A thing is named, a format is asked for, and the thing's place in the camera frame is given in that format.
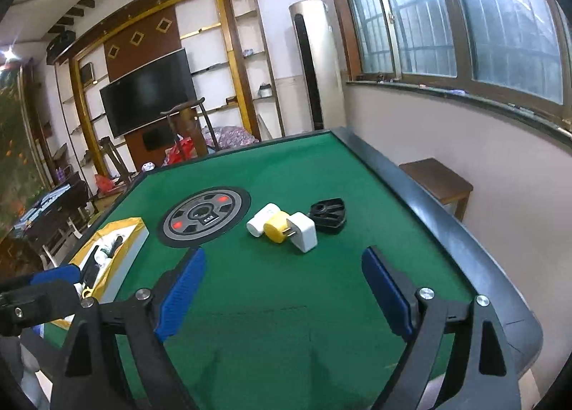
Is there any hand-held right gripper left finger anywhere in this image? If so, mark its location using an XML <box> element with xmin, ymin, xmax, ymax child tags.
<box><xmin>50</xmin><ymin>247</ymin><xmax>208</xmax><ymax>410</ymax></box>

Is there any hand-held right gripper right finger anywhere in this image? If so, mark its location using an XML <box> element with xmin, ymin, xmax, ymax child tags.
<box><xmin>361</xmin><ymin>246</ymin><xmax>523</xmax><ymax>410</ymax></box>

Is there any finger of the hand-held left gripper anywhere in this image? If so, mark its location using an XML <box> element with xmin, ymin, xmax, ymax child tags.
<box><xmin>0</xmin><ymin>264</ymin><xmax>85</xmax><ymax>337</ymax></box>

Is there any yellow cardboard box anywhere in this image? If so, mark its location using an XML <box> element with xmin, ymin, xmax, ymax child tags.
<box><xmin>42</xmin><ymin>217</ymin><xmax>150</xmax><ymax>330</ymax></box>

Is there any black ribbed plastic part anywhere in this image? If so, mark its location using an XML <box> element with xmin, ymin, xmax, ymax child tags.
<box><xmin>310</xmin><ymin>197</ymin><xmax>347</xmax><ymax>236</ymax></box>

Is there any white square charger plug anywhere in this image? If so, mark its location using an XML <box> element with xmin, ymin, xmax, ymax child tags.
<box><xmin>286</xmin><ymin>212</ymin><xmax>318</xmax><ymax>253</ymax></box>

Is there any white cylindrical adapter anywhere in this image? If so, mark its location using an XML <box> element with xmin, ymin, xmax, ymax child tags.
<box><xmin>246</xmin><ymin>203</ymin><xmax>281</xmax><ymax>238</ymax></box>

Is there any yellow charger plug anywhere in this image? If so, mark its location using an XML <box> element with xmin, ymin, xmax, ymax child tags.
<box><xmin>263</xmin><ymin>211</ymin><xmax>298</xmax><ymax>244</ymax></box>

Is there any dark wooden coffee table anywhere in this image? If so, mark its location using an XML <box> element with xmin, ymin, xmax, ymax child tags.
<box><xmin>18</xmin><ymin>177</ymin><xmax>90</xmax><ymax>254</ymax></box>

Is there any black elongated device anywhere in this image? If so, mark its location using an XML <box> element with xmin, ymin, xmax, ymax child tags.
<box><xmin>83</xmin><ymin>235</ymin><xmax>125</xmax><ymax>283</ymax></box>

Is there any round grey control panel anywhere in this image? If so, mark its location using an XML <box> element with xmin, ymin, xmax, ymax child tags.
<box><xmin>157</xmin><ymin>186</ymin><xmax>251</xmax><ymax>250</ymax></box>

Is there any brown wooden stool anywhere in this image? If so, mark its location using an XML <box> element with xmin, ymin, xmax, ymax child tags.
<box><xmin>399</xmin><ymin>158</ymin><xmax>473</xmax><ymax>220</ymax></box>

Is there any dark wooden chair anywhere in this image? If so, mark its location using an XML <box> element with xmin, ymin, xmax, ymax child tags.
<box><xmin>98</xmin><ymin>136</ymin><xmax>135</xmax><ymax>187</ymax></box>
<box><xmin>160</xmin><ymin>97</ymin><xmax>220</xmax><ymax>158</ymax></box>

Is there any green mahjong table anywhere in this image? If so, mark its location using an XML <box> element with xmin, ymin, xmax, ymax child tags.
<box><xmin>42</xmin><ymin>126</ymin><xmax>543</xmax><ymax>410</ymax></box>

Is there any floral patterned cloth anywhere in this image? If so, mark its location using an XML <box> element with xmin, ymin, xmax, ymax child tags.
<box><xmin>201</xmin><ymin>125</ymin><xmax>261</xmax><ymax>151</ymax></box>

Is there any black flat television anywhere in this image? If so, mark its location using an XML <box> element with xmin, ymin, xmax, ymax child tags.
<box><xmin>99</xmin><ymin>48</ymin><xmax>197</xmax><ymax>139</ymax></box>

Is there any tall standing air conditioner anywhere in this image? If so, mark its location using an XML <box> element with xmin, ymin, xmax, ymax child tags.
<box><xmin>289</xmin><ymin>0</ymin><xmax>346</xmax><ymax>131</ymax></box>

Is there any black bag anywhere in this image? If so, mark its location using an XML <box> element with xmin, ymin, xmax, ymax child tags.
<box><xmin>46</xmin><ymin>30</ymin><xmax>77</xmax><ymax>57</ymax></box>

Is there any large barred window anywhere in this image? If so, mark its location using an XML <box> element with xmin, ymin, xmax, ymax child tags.
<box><xmin>319</xmin><ymin>0</ymin><xmax>572</xmax><ymax>133</ymax></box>

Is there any landscape wall painting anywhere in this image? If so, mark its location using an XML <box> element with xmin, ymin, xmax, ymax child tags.
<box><xmin>0</xmin><ymin>65</ymin><xmax>50</xmax><ymax>232</ymax></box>

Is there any wooden wall shelving unit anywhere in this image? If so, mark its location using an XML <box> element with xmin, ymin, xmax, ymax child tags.
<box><xmin>47</xmin><ymin>0</ymin><xmax>287</xmax><ymax>178</ymax></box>

